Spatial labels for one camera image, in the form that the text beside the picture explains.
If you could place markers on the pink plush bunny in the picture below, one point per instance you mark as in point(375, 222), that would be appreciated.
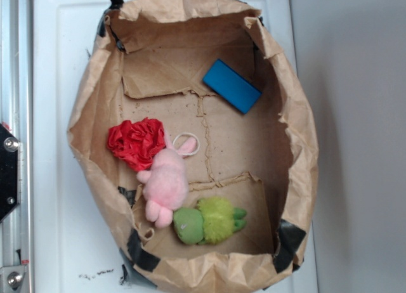
point(165, 184)

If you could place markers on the blue rectangular block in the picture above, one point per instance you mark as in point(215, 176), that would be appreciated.
point(231, 86)

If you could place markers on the red crumpled cloth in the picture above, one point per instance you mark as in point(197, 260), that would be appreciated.
point(136, 143)

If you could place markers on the green plush turtle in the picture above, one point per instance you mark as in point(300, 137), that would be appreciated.
point(212, 221)

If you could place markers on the brown paper bag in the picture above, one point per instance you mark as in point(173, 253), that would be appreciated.
point(148, 50)

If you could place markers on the black mounting bracket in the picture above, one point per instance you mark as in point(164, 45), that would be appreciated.
point(10, 172)

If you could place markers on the aluminium frame rail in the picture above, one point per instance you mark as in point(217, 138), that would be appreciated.
point(17, 235)

